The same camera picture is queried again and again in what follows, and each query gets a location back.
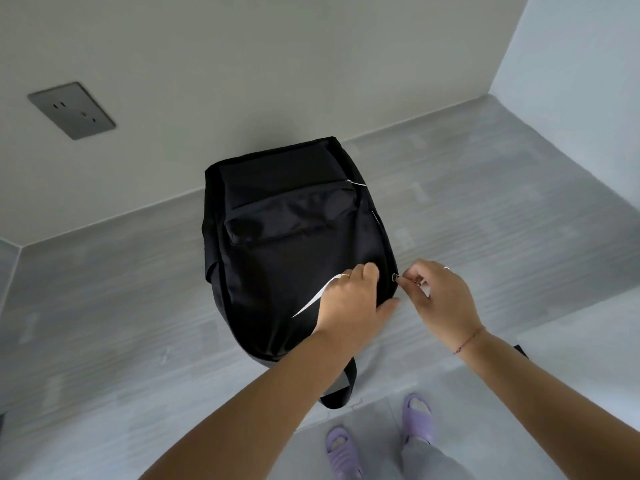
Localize purple slipper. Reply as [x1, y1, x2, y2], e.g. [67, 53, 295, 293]
[401, 393, 435, 445]
[325, 427, 364, 480]

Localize red string bracelet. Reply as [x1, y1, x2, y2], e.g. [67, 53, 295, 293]
[453, 326, 487, 356]

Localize white paper tag strip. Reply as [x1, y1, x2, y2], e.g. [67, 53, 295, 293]
[292, 273, 351, 318]

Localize person's left forearm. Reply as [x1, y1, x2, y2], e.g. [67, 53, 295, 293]
[139, 331, 373, 480]

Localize person's left hand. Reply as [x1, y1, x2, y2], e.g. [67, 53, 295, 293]
[312, 262, 401, 348]

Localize grey wall socket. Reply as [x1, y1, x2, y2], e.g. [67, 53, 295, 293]
[27, 82, 117, 141]

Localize grey trouser leg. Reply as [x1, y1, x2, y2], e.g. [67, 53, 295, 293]
[400, 437, 476, 480]

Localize black backpack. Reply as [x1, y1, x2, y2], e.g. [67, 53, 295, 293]
[201, 136, 400, 410]

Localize person's right forearm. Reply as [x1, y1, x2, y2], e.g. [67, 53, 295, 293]
[456, 327, 640, 480]

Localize person's right hand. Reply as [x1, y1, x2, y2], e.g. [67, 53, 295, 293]
[395, 260, 486, 353]

